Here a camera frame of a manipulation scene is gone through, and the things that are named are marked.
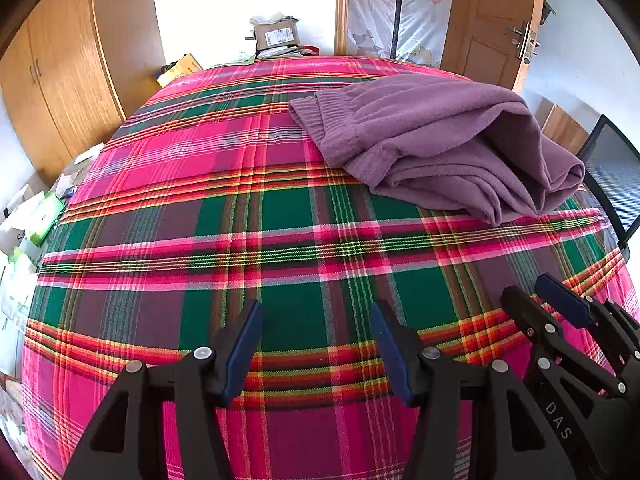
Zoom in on wooden door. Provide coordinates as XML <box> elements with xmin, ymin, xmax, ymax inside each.
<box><xmin>440</xmin><ymin>0</ymin><xmax>546</xmax><ymax>96</ymax></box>

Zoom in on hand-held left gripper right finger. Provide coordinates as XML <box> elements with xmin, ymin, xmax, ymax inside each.
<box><xmin>370</xmin><ymin>300</ymin><xmax>571</xmax><ymax>480</ymax></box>

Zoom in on green tissue pack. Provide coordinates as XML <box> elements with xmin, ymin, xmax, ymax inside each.
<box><xmin>27</xmin><ymin>192</ymin><xmax>66</xmax><ymax>248</ymax></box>

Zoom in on wooden door frame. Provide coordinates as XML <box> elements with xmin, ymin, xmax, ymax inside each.
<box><xmin>335</xmin><ymin>0</ymin><xmax>351</xmax><ymax>56</ymax></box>

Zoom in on wooden wardrobe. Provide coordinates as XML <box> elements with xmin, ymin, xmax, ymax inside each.
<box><xmin>0</xmin><ymin>0</ymin><xmax>168</xmax><ymax>186</ymax></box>

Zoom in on printed plastic door curtain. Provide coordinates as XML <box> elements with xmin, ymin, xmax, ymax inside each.
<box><xmin>347</xmin><ymin>0</ymin><xmax>456</xmax><ymax>68</ymax></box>

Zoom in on wooden board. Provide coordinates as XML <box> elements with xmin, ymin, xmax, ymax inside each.
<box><xmin>532</xmin><ymin>97</ymin><xmax>591</xmax><ymax>156</ymax></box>

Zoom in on purple fleece pants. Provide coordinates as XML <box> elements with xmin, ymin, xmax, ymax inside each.
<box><xmin>287</xmin><ymin>74</ymin><xmax>586</xmax><ymax>227</ymax></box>

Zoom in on black mesh office chair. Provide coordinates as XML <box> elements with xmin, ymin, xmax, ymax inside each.
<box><xmin>575</xmin><ymin>115</ymin><xmax>640</xmax><ymax>261</ymax></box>

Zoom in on yellow bag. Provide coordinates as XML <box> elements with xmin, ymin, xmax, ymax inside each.
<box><xmin>156</xmin><ymin>53</ymin><xmax>203</xmax><ymax>88</ymax></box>

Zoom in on cardboard box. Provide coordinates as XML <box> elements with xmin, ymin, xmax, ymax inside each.
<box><xmin>250</xmin><ymin>16</ymin><xmax>301</xmax><ymax>51</ymax></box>

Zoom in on white paper bag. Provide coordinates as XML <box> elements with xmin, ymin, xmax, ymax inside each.
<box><xmin>0</xmin><ymin>182</ymin><xmax>46</xmax><ymax>271</ymax></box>

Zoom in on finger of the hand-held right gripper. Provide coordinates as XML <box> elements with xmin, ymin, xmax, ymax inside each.
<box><xmin>535</xmin><ymin>274</ymin><xmax>640</xmax><ymax>392</ymax></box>
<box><xmin>501</xmin><ymin>286</ymin><xmax>640</xmax><ymax>480</ymax></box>

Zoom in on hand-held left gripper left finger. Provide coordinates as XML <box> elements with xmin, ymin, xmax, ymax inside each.
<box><xmin>62</xmin><ymin>300</ymin><xmax>264</xmax><ymax>480</ymax></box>

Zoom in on pink green plaid blanket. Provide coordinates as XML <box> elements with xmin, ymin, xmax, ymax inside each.
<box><xmin>21</xmin><ymin>55</ymin><xmax>640</xmax><ymax>480</ymax></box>

